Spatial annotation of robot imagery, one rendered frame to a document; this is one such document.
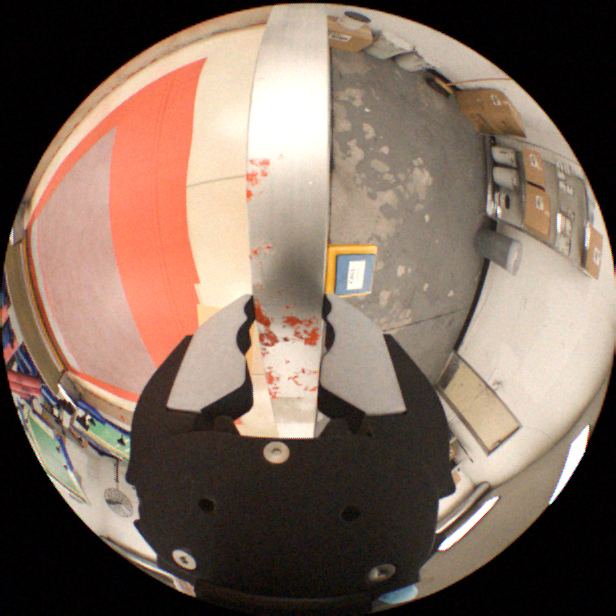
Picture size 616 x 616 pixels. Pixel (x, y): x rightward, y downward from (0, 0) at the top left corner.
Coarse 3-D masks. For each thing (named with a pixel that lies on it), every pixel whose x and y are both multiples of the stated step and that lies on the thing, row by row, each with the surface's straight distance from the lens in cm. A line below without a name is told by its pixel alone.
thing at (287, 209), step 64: (128, 64) 28; (256, 64) 13; (320, 64) 13; (64, 128) 37; (256, 128) 11; (320, 128) 11; (256, 192) 10; (320, 192) 10; (256, 256) 10; (320, 256) 10; (256, 320) 12; (320, 320) 12
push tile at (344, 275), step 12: (336, 264) 47; (348, 264) 48; (360, 264) 49; (372, 264) 51; (336, 276) 48; (348, 276) 49; (360, 276) 50; (372, 276) 52; (336, 288) 49; (348, 288) 50; (360, 288) 52
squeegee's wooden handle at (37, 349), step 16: (16, 256) 59; (16, 272) 59; (16, 288) 59; (16, 304) 58; (16, 320) 59; (32, 320) 59; (32, 336) 59; (32, 352) 60; (48, 352) 61; (48, 368) 62; (48, 384) 62
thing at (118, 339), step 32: (160, 288) 18; (192, 288) 17; (64, 320) 43; (96, 320) 30; (128, 320) 24; (160, 320) 20; (192, 320) 18; (96, 352) 37; (128, 352) 28; (160, 352) 24; (96, 384) 51; (128, 384) 36
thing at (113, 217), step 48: (144, 96) 23; (192, 96) 18; (96, 144) 27; (144, 144) 19; (48, 192) 42; (96, 192) 24; (144, 192) 18; (48, 240) 41; (96, 240) 24; (144, 240) 18; (48, 288) 47; (96, 288) 26
